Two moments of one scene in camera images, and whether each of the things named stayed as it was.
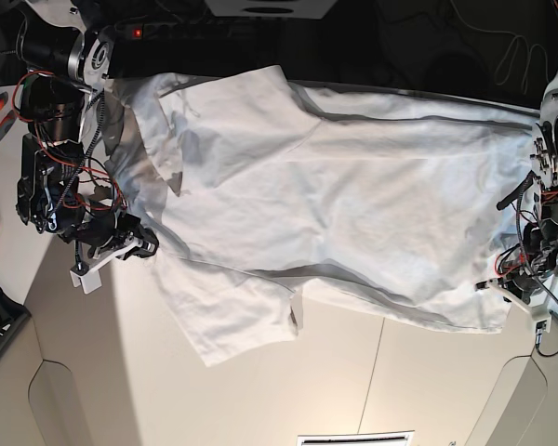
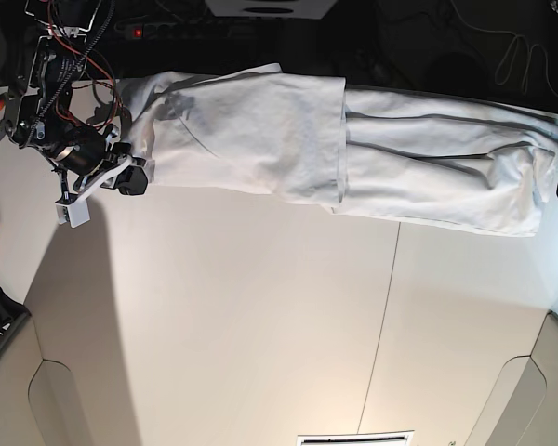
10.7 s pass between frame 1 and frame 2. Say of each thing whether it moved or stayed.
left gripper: moved
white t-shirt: moved
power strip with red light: stayed
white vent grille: stayed
